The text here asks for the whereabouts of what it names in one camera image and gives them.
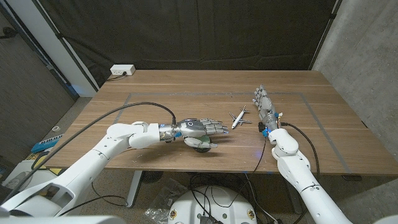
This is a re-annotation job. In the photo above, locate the blue toy keyboard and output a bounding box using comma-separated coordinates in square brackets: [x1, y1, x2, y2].
[30, 134, 64, 154]

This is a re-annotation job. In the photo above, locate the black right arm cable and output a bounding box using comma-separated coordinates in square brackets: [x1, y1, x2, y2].
[253, 122, 321, 224]

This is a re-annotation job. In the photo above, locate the green push button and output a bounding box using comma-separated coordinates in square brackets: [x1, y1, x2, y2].
[192, 134, 212, 154]

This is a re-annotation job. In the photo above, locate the black backdrop curtain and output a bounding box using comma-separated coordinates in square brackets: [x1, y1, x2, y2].
[30, 0, 340, 88]

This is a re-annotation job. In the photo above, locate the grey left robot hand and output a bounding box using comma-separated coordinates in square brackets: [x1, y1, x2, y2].
[159, 118, 229, 149]

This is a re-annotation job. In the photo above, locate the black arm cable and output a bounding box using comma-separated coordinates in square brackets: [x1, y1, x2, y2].
[2, 101, 177, 216]
[253, 122, 321, 224]

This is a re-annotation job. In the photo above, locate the black power strip cord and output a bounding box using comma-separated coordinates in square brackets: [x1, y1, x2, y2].
[106, 72, 127, 82]

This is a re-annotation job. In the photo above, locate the yellow and white box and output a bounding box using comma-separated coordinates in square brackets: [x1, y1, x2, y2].
[23, 151, 63, 176]

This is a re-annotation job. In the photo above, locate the clear plastic bag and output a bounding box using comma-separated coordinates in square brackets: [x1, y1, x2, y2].
[144, 177, 189, 224]

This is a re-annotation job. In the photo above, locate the white power strip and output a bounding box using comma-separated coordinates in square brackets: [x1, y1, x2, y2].
[109, 64, 136, 76]

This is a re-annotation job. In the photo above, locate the white table leg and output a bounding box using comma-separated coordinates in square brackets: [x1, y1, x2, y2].
[126, 170, 143, 208]

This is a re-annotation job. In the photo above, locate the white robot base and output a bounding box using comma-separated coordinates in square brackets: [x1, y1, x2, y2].
[167, 185, 258, 224]

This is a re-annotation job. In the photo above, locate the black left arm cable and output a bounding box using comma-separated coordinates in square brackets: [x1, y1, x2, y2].
[2, 101, 177, 216]

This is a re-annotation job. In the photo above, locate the white miniature airplane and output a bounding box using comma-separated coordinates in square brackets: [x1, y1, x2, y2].
[228, 105, 252, 129]

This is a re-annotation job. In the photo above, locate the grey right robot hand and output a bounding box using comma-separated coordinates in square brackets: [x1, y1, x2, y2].
[252, 84, 283, 138]

